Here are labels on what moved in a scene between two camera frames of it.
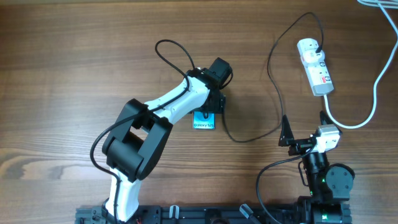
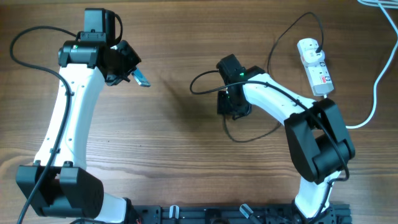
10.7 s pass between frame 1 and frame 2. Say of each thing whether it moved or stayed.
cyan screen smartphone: moved
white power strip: stayed
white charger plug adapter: stayed
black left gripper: moved
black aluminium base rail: stayed
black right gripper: moved
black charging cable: stayed
